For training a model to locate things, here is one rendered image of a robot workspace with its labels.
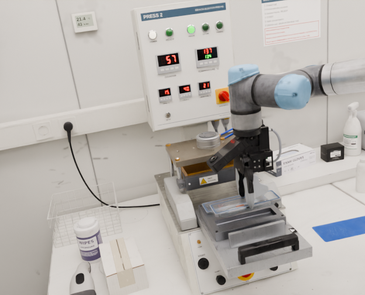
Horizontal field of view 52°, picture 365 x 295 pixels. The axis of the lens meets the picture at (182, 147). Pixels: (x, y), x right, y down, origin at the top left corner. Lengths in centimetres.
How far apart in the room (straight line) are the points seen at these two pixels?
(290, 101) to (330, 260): 64
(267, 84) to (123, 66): 90
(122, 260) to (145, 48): 69
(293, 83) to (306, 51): 111
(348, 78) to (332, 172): 93
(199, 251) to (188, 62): 63
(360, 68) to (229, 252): 52
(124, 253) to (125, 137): 61
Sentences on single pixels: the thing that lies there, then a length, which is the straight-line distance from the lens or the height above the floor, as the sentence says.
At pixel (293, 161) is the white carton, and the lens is 177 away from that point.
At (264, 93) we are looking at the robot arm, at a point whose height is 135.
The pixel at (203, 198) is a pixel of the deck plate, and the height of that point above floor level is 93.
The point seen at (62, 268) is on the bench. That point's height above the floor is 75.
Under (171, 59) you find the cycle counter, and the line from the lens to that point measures 130.
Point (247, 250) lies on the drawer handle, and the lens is 91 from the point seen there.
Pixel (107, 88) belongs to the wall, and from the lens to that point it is 164.
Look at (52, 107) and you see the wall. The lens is 165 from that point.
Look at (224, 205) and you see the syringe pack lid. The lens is 102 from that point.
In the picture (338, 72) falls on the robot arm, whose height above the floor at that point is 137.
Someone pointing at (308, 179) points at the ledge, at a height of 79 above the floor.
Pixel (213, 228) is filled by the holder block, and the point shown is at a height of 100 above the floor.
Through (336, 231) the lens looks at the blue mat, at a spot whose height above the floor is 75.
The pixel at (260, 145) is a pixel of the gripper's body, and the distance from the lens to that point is 96.
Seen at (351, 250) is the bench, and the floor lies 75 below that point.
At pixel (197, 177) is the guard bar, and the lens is 118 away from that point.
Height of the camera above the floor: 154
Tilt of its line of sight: 20 degrees down
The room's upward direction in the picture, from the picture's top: 8 degrees counter-clockwise
